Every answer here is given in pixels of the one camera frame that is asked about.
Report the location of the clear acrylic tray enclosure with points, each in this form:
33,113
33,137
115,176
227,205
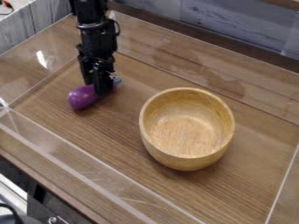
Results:
86,154

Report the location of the wooden bowl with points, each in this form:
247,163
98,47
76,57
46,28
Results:
187,126

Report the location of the purple toy eggplant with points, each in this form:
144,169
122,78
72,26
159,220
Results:
83,96

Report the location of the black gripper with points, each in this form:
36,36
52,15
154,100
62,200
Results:
96,48

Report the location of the white cabinet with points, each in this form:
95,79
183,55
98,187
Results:
24,17

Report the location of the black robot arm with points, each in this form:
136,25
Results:
91,10

